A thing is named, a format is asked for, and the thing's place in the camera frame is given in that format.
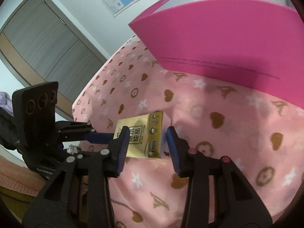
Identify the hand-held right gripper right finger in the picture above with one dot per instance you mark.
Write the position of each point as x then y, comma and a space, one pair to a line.
173, 152

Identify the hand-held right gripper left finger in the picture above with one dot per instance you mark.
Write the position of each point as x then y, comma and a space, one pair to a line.
122, 152

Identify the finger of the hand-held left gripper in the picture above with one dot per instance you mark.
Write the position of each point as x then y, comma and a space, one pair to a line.
99, 138

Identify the yellow tissue pack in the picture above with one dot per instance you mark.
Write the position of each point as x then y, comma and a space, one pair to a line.
140, 133

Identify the pink cardboard box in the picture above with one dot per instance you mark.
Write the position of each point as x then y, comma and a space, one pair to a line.
213, 33

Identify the dark cloth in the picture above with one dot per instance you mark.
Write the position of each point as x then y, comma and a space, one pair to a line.
7, 133

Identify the grey door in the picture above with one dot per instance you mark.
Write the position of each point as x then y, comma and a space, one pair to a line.
47, 40

